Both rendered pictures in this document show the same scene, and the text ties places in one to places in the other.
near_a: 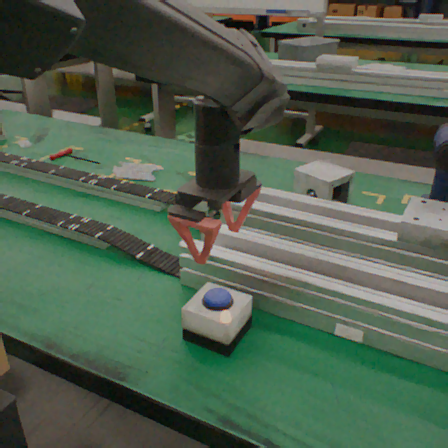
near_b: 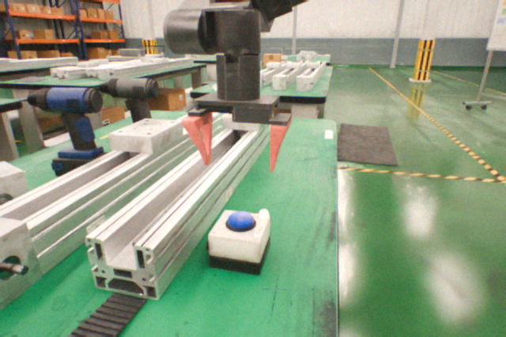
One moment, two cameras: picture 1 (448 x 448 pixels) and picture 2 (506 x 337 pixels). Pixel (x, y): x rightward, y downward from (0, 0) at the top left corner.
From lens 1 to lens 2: 0.82 m
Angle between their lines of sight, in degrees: 91
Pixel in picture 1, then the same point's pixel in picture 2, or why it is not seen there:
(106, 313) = not seen: outside the picture
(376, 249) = (145, 169)
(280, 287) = (208, 199)
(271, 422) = (317, 221)
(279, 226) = (87, 210)
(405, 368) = (247, 185)
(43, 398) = not seen: outside the picture
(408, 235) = (156, 145)
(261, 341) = not seen: hidden behind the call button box
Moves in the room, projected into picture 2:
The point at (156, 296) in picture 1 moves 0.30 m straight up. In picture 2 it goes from (186, 318) to (162, 70)
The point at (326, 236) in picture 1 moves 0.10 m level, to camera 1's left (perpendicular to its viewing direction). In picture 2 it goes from (119, 186) to (112, 210)
